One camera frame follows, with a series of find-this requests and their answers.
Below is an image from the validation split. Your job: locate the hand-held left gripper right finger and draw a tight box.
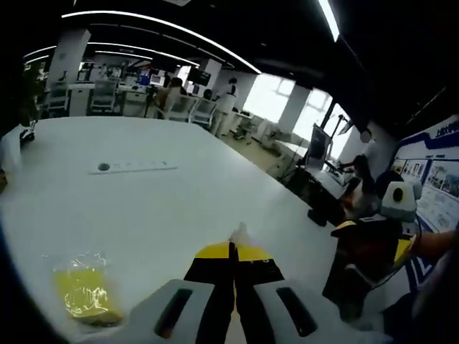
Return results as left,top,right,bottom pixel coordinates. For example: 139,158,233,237
235,242,390,344

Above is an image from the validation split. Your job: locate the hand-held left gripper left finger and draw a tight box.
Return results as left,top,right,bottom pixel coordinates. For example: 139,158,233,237
121,242,237,344

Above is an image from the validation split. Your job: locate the bagged yellow silicone block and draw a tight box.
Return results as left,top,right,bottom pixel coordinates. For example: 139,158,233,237
41,250,126,328

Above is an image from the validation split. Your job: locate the dark desk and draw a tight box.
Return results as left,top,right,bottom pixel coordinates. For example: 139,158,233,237
295,163,354,229

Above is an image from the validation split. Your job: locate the screen on stand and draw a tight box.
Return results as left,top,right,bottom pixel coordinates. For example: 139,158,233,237
307,123,333,170

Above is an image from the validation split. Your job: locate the white table socket panel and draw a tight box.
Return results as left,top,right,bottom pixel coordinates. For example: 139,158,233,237
87,160,179,176

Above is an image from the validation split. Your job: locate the white mesh office chair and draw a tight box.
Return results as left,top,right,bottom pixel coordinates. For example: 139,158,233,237
45,81,70,116
88,80,120,115
167,95,199,123
191,97,219,127

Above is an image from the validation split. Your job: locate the white ceiling light strip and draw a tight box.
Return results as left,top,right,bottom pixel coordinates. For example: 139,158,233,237
316,0,341,43
60,9,263,75

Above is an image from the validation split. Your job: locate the black tripod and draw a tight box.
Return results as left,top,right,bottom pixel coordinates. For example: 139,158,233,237
144,88,159,120

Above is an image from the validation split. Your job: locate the dark monitor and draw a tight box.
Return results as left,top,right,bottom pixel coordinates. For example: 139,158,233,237
187,67,213,87

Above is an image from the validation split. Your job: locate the white cabinet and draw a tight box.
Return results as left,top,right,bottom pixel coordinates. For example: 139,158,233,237
69,83,95,116

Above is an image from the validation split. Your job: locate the small black object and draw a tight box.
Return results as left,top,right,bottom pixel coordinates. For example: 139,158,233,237
19,119,37,143

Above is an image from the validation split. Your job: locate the blue white wall poster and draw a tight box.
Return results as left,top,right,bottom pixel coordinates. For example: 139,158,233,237
393,114,459,232

